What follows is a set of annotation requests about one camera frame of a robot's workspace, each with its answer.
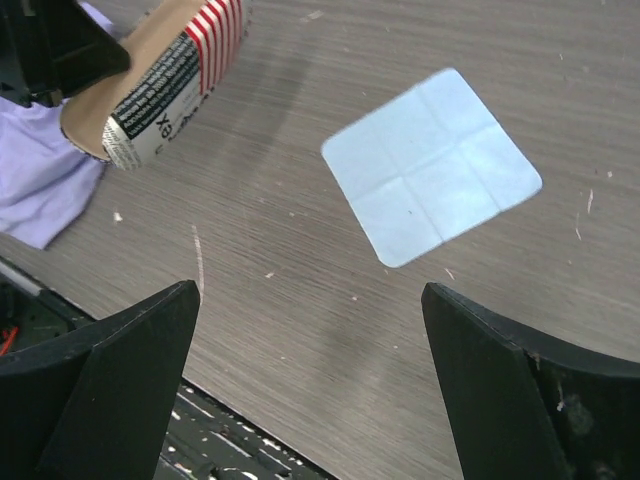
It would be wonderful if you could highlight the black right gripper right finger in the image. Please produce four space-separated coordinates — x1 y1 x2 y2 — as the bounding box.
421 282 639 479

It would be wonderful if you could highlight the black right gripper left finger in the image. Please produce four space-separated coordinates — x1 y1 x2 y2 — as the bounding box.
1 280 200 480

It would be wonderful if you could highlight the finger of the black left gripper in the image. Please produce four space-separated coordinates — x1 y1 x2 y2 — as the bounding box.
1 0 131 107

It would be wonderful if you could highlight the flag print glasses case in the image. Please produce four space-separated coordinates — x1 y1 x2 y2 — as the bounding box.
60 0 253 170

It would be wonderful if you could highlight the lavender crumpled cloth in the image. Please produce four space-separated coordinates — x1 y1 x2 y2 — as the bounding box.
1 1 117 249

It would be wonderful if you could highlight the light blue cleaning cloth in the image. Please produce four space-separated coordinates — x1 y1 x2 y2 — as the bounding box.
321 68 543 268

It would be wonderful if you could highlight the black paint-splattered base plate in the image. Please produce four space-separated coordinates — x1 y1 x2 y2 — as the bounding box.
1 262 327 479

